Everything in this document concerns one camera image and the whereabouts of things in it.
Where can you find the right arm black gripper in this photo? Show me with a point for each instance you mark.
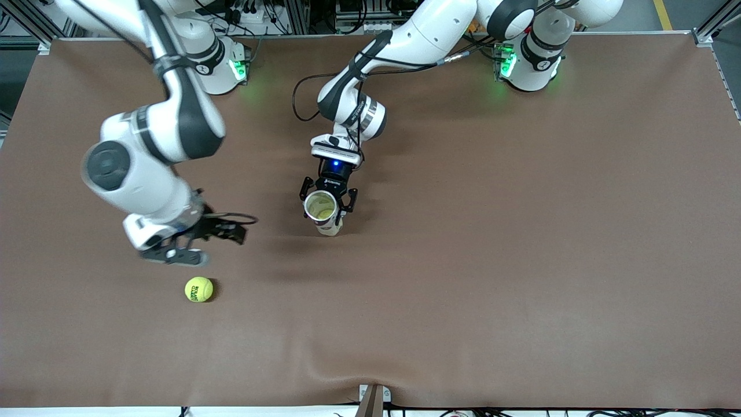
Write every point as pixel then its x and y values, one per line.
pixel 209 228

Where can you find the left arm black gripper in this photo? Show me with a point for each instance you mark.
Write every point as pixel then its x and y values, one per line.
pixel 332 183

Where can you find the Wilson print tennis ball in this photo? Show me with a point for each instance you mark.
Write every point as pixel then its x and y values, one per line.
pixel 319 207

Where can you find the blue white tennis ball can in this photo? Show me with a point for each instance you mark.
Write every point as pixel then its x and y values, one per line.
pixel 331 227

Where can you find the Roland Garros print tennis ball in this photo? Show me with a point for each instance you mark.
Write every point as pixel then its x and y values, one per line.
pixel 198 289

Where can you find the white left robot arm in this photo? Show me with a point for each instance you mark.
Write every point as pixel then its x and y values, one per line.
pixel 417 35

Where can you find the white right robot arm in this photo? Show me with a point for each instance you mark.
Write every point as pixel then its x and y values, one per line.
pixel 185 121

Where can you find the long white power strip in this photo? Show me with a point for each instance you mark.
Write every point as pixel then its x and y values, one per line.
pixel 379 26

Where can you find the white power strip with plugs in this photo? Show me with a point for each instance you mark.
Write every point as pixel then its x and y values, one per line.
pixel 249 14

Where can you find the orange object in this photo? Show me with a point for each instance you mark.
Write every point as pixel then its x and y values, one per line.
pixel 474 26

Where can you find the metal post bracket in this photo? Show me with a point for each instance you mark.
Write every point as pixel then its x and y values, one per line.
pixel 386 395

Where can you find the aluminium camera post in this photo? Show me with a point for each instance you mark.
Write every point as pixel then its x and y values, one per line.
pixel 370 405

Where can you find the aluminium frame rail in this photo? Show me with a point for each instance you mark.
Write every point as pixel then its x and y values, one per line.
pixel 718 23

